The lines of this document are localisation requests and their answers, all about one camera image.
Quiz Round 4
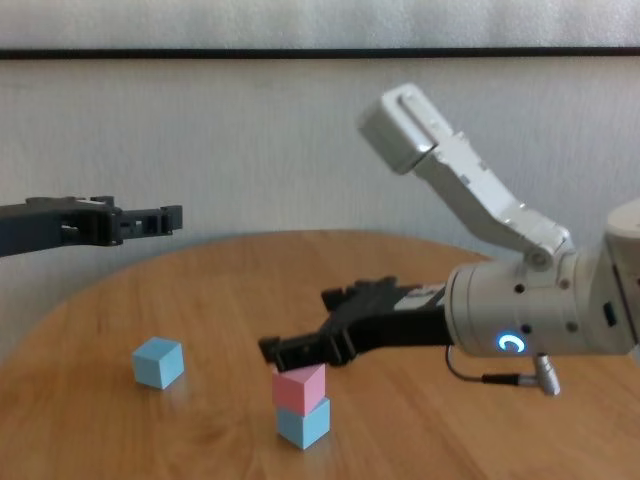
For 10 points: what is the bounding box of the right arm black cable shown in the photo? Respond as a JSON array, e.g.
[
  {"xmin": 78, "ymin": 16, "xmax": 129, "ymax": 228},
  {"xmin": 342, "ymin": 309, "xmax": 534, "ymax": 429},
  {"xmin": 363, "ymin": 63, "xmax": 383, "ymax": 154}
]
[{"xmin": 446, "ymin": 344, "xmax": 562, "ymax": 397}]

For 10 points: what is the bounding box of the pink wooden cube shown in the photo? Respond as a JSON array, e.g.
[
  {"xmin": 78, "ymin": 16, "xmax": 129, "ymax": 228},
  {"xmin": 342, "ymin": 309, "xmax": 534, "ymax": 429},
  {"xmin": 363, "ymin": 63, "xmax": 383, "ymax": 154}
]
[{"xmin": 272, "ymin": 363, "xmax": 327, "ymax": 416}]

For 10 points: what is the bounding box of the light blue wooden cube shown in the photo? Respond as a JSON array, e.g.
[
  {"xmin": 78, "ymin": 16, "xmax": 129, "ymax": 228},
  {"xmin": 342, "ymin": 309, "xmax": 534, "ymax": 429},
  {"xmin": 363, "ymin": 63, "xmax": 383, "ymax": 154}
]
[
  {"xmin": 131, "ymin": 336, "xmax": 185, "ymax": 390},
  {"xmin": 276, "ymin": 397, "xmax": 331, "ymax": 451}
]

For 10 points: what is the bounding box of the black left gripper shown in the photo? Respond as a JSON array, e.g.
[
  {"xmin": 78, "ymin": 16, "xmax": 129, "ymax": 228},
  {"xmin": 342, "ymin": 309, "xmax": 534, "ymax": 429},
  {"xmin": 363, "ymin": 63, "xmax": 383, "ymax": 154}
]
[{"xmin": 0, "ymin": 195, "xmax": 184, "ymax": 259}]

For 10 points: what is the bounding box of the black wall rail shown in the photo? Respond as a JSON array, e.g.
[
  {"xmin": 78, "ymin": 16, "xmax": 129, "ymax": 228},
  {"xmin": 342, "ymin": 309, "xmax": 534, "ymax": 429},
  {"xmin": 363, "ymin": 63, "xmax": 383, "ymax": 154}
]
[{"xmin": 0, "ymin": 45, "xmax": 640, "ymax": 62}]

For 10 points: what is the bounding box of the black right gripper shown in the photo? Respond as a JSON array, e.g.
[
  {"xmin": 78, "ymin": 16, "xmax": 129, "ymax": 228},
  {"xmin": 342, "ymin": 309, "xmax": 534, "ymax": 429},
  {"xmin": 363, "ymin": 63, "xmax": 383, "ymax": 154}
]
[{"xmin": 257, "ymin": 276, "xmax": 454, "ymax": 374}]

